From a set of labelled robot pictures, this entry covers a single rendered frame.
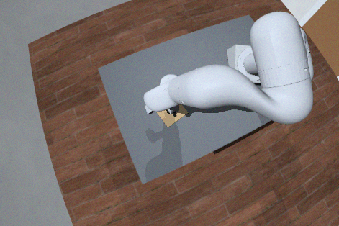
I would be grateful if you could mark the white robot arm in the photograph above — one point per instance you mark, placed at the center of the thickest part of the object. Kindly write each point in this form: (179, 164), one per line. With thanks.
(279, 60)

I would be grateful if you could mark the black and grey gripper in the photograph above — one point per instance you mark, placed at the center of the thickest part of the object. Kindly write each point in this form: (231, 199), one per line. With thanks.
(173, 110)

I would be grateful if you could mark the tan flat mat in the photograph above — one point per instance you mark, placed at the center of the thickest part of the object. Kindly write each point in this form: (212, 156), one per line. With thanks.
(169, 119)

